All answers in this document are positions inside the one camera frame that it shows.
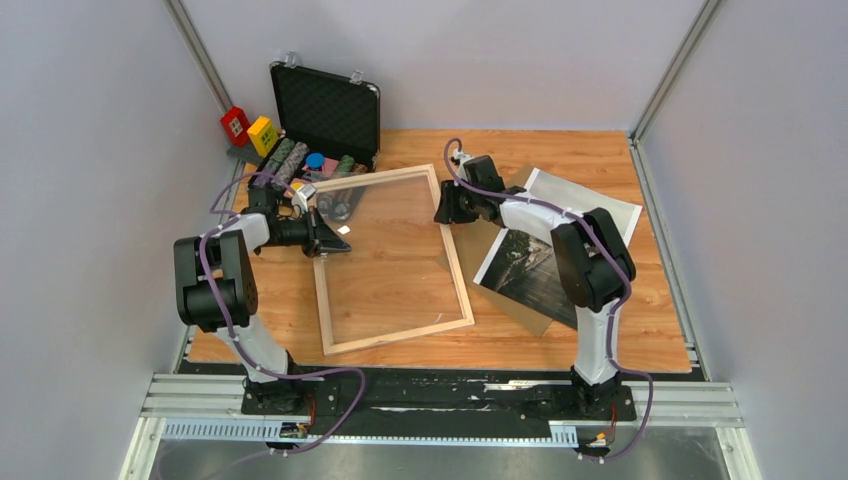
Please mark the black and white photo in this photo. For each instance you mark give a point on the black and white photo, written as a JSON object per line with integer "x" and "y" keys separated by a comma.
{"x": 529, "y": 262}

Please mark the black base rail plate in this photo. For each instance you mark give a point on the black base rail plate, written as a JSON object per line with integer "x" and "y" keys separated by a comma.
{"x": 435, "y": 402}

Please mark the blue round chip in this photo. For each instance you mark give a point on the blue round chip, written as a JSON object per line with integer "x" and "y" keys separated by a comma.
{"x": 314, "y": 161}

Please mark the black poker chip case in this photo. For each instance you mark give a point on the black poker chip case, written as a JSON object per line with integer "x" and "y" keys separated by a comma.
{"x": 322, "y": 112}

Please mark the clear acrylic sheet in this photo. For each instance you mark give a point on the clear acrylic sheet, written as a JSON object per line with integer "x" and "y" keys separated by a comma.
{"x": 391, "y": 258}

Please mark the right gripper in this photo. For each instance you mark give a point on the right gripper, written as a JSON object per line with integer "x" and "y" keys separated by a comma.
{"x": 448, "y": 213}

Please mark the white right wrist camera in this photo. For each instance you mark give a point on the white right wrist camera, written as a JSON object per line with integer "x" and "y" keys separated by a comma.
{"x": 458, "y": 158}

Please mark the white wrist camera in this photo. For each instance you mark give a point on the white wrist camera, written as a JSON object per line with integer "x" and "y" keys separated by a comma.
{"x": 458, "y": 158}
{"x": 302, "y": 196}

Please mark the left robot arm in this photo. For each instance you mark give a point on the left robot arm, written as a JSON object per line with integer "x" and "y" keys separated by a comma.
{"x": 216, "y": 289}

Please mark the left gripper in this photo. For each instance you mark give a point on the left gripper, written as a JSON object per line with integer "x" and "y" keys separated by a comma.
{"x": 321, "y": 237}

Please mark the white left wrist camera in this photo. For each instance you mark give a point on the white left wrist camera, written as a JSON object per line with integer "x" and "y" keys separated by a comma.
{"x": 302, "y": 196}

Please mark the red toy house block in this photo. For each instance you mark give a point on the red toy house block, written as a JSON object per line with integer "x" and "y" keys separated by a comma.
{"x": 235, "y": 125}

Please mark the brown backing board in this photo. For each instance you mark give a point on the brown backing board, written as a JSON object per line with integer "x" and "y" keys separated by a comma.
{"x": 473, "y": 242}

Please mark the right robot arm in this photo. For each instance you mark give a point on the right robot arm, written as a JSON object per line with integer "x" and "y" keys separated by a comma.
{"x": 594, "y": 266}

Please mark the yellow toy house block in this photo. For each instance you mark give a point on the yellow toy house block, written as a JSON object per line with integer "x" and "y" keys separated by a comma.
{"x": 263, "y": 135}

